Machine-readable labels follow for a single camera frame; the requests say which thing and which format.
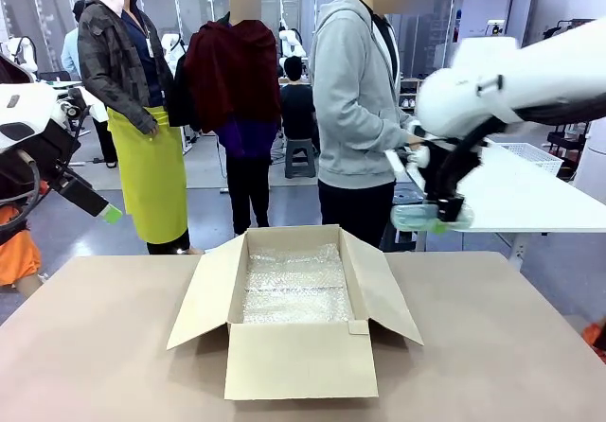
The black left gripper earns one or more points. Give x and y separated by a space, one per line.
49 152

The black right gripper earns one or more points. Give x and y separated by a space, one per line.
447 171

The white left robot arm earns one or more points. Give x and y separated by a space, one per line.
23 110

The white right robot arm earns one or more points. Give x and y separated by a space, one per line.
521 81

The open cardboard shipping box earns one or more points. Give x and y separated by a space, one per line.
303 360

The person's bare hand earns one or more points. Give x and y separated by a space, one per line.
415 134

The yellow apron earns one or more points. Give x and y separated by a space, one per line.
151 181

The white side table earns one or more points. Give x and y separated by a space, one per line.
525 195

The orange cloth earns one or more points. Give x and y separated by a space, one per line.
597 339
16 247

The white plastic basket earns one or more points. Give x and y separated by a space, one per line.
532 154

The person in gray hoodie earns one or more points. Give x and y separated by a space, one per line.
350 124

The black shelf cart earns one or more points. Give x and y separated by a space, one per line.
568 143

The person in light blue shirt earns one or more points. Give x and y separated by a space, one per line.
71 53

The grey metal stool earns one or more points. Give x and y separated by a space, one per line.
301 157

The clear bubble wrap sheet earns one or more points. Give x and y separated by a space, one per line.
296 285

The seated person in black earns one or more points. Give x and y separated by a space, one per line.
297 105

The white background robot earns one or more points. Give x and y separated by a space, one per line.
291 43

